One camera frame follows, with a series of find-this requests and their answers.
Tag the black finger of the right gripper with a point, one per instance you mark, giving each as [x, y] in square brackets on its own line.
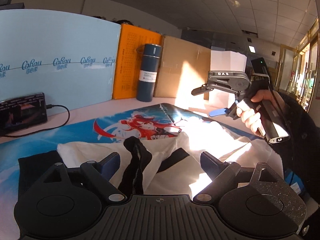
[205, 88]
[218, 112]

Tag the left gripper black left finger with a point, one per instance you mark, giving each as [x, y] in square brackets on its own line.
[98, 174]

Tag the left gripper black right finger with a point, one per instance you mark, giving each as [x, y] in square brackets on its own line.
[222, 174]

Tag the white black-trimmed t-shirt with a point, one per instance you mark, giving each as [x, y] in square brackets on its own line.
[174, 167]

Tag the person's right hand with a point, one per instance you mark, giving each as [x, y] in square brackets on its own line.
[250, 118]

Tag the brown cardboard box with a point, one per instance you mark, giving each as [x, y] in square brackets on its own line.
[183, 67]

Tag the white paper box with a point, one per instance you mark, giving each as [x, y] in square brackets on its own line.
[223, 62]

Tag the dark blue vacuum bottle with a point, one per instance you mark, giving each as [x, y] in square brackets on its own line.
[148, 71]

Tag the anime print desk mat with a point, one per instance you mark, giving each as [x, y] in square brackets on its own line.
[148, 123]

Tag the orange size-chart box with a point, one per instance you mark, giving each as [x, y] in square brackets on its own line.
[129, 59]

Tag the black smartphone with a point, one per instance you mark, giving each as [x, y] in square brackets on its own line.
[22, 112]

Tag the light blue printed box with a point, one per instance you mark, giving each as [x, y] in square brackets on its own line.
[70, 58]

